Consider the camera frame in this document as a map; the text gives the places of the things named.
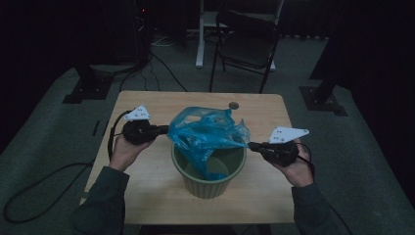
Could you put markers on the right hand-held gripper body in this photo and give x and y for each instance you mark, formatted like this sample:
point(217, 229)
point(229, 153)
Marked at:
point(282, 153)

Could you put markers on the green ribbed plastic bin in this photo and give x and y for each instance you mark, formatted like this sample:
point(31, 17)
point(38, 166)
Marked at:
point(208, 187)

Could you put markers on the black stand base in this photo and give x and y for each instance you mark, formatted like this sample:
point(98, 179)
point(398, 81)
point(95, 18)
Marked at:
point(88, 89)
point(321, 101)

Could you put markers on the dark equipment rack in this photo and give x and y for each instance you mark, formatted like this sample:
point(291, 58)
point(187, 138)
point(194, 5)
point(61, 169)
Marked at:
point(142, 32)

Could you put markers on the person's right hand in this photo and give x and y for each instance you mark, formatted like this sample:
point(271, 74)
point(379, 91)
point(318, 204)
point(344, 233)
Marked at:
point(300, 173)

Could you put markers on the blue plastic bag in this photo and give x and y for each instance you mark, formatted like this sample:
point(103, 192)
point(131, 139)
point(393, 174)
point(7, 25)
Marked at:
point(205, 133)

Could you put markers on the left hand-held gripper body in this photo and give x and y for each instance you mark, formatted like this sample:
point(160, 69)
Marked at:
point(138, 132)

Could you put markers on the black folding chair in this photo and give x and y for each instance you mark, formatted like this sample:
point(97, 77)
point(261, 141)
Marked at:
point(244, 49)

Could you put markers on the person's left hand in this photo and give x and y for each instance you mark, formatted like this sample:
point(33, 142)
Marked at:
point(124, 155)

